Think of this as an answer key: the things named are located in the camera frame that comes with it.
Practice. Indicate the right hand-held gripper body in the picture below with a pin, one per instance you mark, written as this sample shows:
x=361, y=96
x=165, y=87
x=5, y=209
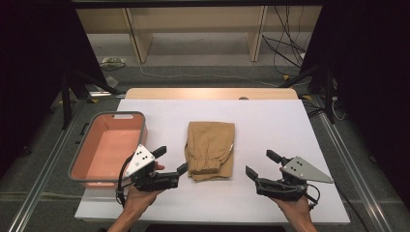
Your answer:
x=303, y=170

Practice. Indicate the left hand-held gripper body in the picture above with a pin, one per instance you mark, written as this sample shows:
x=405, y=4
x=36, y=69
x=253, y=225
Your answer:
x=140, y=160

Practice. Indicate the pink basket with grey rim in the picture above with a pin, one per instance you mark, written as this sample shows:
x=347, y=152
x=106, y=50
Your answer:
x=109, y=146

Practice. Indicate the tan pants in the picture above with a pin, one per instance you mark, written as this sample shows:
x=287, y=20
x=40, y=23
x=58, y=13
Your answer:
x=209, y=141

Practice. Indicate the person's right hand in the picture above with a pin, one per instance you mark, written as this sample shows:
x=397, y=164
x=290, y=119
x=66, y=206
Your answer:
x=295, y=208

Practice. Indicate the person's left hand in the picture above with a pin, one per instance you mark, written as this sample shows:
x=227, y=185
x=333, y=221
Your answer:
x=140, y=199

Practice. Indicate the white table mat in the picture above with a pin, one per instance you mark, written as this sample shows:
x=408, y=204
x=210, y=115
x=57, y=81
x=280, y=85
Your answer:
x=267, y=129

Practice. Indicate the light wooden table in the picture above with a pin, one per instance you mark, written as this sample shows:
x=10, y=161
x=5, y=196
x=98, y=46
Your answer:
x=199, y=93

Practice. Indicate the short aluminium bar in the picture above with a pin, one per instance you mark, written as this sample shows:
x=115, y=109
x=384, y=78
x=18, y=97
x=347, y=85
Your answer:
x=106, y=94

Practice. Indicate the black metal stand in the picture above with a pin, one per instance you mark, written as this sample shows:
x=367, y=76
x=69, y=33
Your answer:
x=328, y=96
x=66, y=103

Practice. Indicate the light wooden shelf unit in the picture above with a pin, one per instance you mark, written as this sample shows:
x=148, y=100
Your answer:
x=139, y=42

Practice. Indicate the dark curtain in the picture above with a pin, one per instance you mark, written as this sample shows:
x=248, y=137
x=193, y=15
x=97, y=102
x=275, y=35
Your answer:
x=374, y=80
x=35, y=80

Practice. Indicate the aluminium rail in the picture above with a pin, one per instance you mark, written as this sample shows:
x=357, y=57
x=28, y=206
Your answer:
x=42, y=180
x=354, y=174

